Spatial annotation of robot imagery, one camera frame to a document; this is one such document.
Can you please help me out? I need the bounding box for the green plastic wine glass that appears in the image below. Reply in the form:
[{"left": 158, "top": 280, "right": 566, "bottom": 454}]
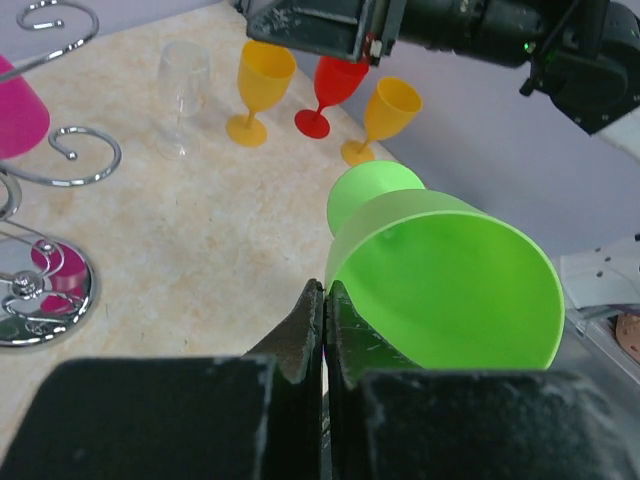
[{"left": 325, "top": 160, "right": 565, "bottom": 370}]

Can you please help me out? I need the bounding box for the chrome wine glass rack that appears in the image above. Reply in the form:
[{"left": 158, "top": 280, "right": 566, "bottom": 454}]
[{"left": 1, "top": 1, "right": 122, "bottom": 350}]

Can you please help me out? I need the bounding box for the clear wine glass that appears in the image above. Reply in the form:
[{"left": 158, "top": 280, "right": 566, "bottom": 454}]
[{"left": 157, "top": 40, "right": 210, "bottom": 159}]

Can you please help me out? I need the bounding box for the orange wine glass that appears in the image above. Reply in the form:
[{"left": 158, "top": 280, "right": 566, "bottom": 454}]
[
  {"left": 226, "top": 40, "right": 297, "bottom": 148},
  {"left": 341, "top": 76, "right": 423, "bottom": 167}
]

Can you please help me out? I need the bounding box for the red plastic wine glass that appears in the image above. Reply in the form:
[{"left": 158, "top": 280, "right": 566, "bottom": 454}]
[{"left": 294, "top": 56, "right": 369, "bottom": 139}]

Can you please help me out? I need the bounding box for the pink plastic wine glass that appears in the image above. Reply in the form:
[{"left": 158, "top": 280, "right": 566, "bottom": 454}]
[{"left": 0, "top": 76, "right": 50, "bottom": 160}]

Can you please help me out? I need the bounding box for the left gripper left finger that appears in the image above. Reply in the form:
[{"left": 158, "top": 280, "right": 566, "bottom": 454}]
[{"left": 246, "top": 279, "right": 324, "bottom": 384}]

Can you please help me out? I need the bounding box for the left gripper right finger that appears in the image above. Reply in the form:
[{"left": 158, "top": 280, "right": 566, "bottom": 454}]
[{"left": 325, "top": 281, "right": 425, "bottom": 390}]

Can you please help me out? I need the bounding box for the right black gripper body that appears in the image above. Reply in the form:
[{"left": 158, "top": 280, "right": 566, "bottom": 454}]
[{"left": 353, "top": 0, "right": 405, "bottom": 65}]

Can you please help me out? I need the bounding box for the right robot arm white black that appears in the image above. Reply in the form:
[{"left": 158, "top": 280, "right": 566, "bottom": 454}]
[{"left": 235, "top": 1, "right": 639, "bottom": 158}]

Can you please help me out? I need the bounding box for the orange wine glass front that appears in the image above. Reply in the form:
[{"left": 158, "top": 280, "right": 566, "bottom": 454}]
[{"left": 341, "top": 76, "right": 423, "bottom": 167}]

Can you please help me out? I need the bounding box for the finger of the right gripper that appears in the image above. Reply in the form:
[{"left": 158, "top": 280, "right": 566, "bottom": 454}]
[{"left": 232, "top": 0, "right": 365, "bottom": 61}]

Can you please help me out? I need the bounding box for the orange wine glass rear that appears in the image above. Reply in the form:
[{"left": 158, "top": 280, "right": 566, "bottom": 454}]
[{"left": 226, "top": 40, "right": 297, "bottom": 148}]

